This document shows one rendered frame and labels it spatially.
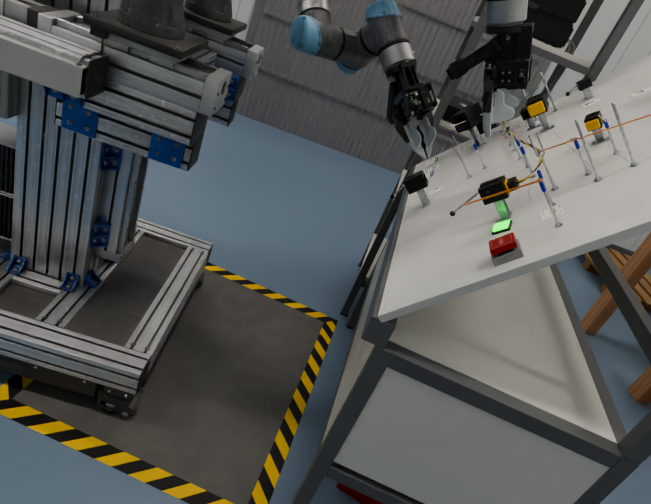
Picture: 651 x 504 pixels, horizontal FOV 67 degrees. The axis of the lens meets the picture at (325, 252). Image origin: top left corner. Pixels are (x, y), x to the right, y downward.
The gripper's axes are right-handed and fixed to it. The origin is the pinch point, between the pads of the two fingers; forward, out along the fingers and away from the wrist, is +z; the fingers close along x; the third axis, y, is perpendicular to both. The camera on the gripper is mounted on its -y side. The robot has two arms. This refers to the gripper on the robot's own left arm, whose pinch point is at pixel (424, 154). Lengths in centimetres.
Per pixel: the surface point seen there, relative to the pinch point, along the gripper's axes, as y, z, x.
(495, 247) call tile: 19.8, 23.8, -0.7
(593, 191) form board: 16.3, 19.8, 25.6
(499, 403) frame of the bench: 9, 56, -5
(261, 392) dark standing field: -86, 58, -56
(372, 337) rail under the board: 5.4, 34.9, -26.2
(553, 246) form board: 24.9, 26.7, 7.7
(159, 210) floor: -174, -37, -83
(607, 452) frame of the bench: 13, 73, 13
